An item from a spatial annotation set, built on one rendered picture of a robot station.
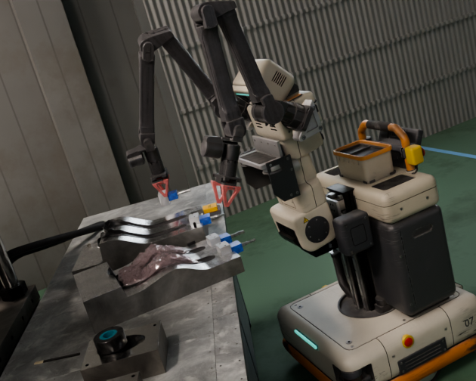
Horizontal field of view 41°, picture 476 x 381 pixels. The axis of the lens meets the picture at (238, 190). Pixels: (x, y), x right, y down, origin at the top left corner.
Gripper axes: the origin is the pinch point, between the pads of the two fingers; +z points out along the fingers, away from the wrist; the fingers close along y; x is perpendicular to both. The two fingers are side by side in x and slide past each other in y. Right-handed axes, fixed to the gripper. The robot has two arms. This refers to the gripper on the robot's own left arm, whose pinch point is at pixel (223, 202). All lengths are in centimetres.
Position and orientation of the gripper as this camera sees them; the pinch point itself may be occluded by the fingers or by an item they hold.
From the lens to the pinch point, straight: 212.0
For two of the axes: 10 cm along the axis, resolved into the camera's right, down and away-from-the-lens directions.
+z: -1.6, 9.8, 1.0
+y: 3.9, 1.6, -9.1
